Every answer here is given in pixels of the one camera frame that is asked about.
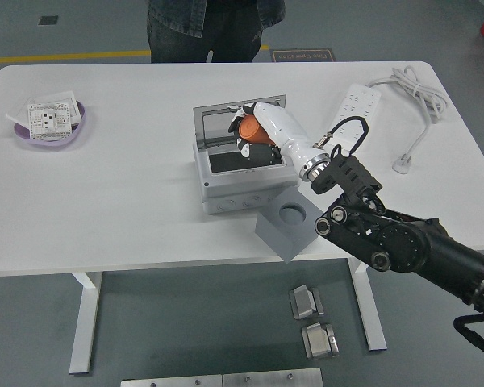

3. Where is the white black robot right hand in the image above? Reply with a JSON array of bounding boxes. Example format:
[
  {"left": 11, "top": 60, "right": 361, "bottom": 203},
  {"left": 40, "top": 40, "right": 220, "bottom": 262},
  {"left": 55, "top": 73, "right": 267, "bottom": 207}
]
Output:
[{"left": 227, "top": 102, "right": 324, "bottom": 176}]

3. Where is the orange cylinder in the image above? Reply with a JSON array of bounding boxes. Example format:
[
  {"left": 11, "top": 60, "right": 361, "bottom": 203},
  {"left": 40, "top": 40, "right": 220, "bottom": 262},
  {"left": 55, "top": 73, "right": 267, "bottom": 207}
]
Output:
[{"left": 237, "top": 114, "right": 276, "bottom": 146}]

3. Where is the grey electrical box tinted lid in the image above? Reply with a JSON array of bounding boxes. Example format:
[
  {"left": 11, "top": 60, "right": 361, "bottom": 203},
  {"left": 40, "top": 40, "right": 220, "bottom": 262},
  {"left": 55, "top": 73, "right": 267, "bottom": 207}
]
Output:
[{"left": 192, "top": 94, "right": 301, "bottom": 216}]

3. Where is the grey cube with round hole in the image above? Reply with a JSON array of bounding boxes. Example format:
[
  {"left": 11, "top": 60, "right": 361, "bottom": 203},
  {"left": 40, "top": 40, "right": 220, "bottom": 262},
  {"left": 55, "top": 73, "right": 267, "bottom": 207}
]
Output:
[{"left": 253, "top": 189, "right": 322, "bottom": 264}]

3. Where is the brown floor sign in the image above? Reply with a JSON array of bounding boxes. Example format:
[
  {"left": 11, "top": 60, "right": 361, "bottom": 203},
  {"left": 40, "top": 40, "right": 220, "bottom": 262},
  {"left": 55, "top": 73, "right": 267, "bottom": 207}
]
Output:
[{"left": 270, "top": 48, "right": 336, "bottom": 64}]

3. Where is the white power strip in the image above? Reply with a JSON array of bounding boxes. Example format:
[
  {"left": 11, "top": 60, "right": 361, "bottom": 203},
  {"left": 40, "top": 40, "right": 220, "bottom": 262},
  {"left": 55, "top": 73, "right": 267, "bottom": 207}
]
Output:
[{"left": 325, "top": 82, "right": 383, "bottom": 156}]

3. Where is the person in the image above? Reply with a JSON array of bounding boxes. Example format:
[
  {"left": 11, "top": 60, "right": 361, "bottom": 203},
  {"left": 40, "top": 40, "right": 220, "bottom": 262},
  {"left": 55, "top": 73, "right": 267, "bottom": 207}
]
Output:
[{"left": 146, "top": 0, "right": 286, "bottom": 65}]

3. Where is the silver metal block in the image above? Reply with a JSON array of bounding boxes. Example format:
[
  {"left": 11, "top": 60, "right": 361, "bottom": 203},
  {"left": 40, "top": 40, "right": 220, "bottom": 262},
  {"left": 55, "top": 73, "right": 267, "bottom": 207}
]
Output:
[
  {"left": 289, "top": 284, "right": 326, "bottom": 322},
  {"left": 301, "top": 322, "right": 340, "bottom": 360}
]

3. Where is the white socket module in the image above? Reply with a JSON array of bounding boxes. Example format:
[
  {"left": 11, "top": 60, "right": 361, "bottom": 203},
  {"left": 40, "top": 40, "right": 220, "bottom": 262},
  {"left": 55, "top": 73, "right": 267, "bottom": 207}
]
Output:
[{"left": 26, "top": 100, "right": 74, "bottom": 142}]

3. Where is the grey metal plate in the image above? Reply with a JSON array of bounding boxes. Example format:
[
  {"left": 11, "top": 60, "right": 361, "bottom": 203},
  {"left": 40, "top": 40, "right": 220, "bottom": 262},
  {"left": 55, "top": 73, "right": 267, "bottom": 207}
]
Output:
[
  {"left": 119, "top": 373, "right": 223, "bottom": 387},
  {"left": 222, "top": 367, "right": 324, "bottom": 387}
]

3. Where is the purple bowl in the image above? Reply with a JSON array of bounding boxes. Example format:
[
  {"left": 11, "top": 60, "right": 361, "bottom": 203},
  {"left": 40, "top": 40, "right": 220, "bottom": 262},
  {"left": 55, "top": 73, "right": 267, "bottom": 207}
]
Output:
[{"left": 13, "top": 100, "right": 88, "bottom": 147}]

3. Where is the white power cord with plug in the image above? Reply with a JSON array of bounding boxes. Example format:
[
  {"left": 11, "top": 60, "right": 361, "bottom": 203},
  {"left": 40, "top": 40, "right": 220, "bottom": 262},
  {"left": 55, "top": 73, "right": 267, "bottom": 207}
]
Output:
[{"left": 365, "top": 65, "right": 449, "bottom": 175}]

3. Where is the white switch cover plate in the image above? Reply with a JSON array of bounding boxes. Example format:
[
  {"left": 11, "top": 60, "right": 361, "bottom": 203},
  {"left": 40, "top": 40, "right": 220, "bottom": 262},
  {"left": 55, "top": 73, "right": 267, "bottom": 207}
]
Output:
[
  {"left": 5, "top": 93, "right": 40, "bottom": 124},
  {"left": 27, "top": 90, "right": 85, "bottom": 125}
]

